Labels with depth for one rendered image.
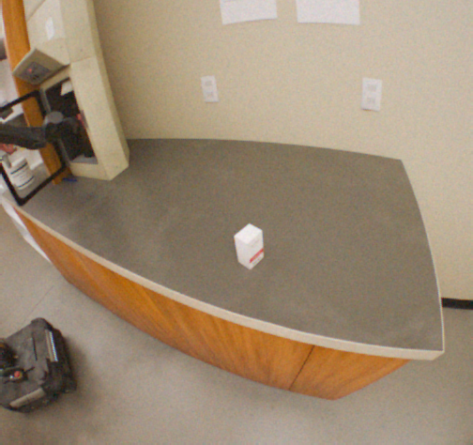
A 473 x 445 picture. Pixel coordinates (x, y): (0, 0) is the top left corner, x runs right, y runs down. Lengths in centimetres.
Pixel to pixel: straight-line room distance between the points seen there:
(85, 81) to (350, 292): 96
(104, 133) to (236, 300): 75
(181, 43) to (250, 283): 94
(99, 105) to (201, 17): 52
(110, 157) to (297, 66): 77
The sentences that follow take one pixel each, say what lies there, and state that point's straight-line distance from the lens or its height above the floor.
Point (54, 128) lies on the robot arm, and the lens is 93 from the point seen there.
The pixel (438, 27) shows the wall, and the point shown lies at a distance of 96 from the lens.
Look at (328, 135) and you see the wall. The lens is 94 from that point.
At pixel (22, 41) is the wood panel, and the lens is 127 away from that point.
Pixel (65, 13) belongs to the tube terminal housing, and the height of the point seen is 160.
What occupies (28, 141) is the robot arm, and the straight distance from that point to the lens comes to 93.
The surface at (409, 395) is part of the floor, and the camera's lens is 152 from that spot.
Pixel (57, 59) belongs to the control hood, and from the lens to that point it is 88.
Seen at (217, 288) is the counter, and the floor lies 94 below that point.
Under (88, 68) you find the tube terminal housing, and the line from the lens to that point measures 93.
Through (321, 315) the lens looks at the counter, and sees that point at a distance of 41.
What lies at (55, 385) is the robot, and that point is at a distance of 156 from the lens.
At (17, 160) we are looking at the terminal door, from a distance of 109.
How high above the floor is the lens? 131
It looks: 38 degrees down
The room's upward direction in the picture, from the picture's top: 8 degrees counter-clockwise
